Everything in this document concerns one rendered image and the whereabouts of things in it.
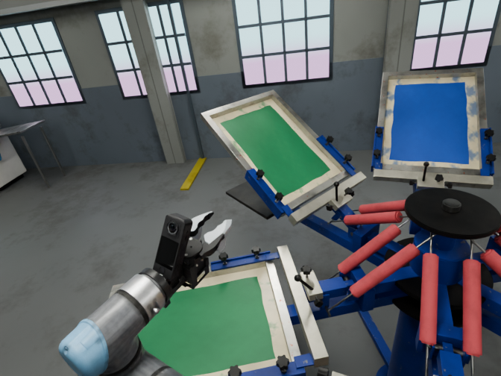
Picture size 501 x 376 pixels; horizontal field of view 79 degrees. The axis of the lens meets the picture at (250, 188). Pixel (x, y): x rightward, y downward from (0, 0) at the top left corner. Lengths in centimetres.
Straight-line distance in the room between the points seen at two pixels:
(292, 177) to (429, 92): 112
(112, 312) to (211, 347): 84
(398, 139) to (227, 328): 151
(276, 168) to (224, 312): 83
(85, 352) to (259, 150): 148
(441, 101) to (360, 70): 237
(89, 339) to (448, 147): 200
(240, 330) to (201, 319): 18
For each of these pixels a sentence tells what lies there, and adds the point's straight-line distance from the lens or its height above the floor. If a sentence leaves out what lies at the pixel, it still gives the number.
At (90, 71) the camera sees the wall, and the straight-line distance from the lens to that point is 545.
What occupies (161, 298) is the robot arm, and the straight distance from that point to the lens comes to 57.
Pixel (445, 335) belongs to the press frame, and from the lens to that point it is 130.
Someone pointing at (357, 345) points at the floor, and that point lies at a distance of 246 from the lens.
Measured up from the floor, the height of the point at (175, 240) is 173.
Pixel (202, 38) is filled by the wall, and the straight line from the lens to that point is 465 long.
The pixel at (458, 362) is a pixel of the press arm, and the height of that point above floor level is 104.
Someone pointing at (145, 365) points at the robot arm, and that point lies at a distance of 59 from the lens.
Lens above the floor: 206
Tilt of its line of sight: 30 degrees down
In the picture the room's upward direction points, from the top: 8 degrees counter-clockwise
